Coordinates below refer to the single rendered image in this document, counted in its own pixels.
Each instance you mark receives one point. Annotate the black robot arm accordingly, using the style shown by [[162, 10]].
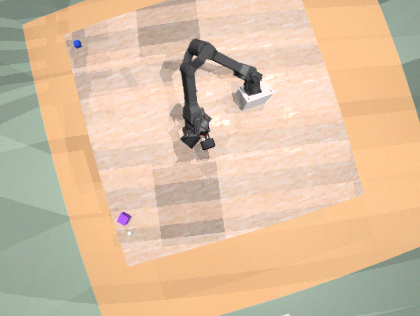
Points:
[[195, 121]]

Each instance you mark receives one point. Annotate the small purple block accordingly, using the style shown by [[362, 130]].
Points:
[[124, 218]]

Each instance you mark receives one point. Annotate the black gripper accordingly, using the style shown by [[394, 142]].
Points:
[[207, 143]]

